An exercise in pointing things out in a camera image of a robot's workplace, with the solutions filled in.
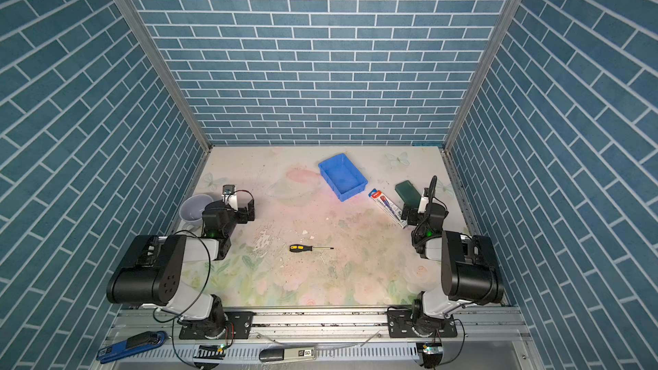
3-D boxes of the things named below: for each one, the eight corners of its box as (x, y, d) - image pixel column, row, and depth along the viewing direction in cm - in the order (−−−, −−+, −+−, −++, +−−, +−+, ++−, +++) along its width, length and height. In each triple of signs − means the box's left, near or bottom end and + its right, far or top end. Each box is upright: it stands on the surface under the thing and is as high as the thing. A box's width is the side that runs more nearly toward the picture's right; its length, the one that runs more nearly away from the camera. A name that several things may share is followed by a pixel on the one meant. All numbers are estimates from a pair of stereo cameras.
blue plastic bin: (342, 203, 103) (342, 196, 99) (317, 171, 114) (316, 163, 110) (368, 189, 108) (369, 182, 104) (342, 159, 119) (342, 152, 115)
